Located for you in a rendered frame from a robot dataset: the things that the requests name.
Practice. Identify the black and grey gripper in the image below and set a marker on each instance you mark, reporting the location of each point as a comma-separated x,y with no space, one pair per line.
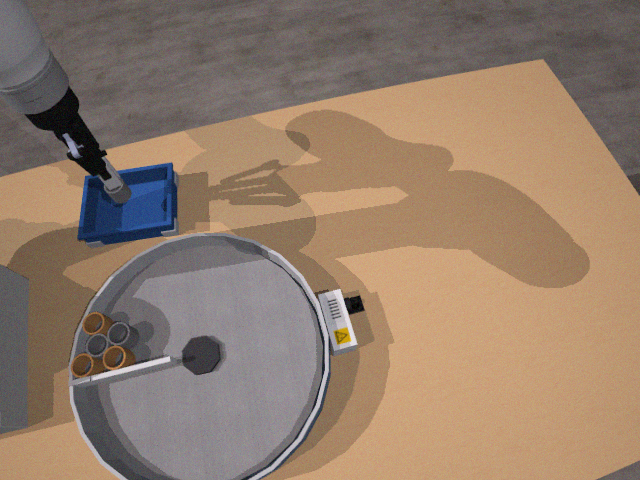
57,119

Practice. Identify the bronze bushing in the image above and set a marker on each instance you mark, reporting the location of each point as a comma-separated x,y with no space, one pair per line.
91,320
79,363
110,355

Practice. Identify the blue crate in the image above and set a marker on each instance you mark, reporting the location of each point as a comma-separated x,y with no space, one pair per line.
153,199

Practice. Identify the grey metal bushing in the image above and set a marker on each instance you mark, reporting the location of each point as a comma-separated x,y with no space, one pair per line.
93,345
120,194
115,332

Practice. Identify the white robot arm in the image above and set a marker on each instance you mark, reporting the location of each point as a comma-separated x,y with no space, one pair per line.
31,79

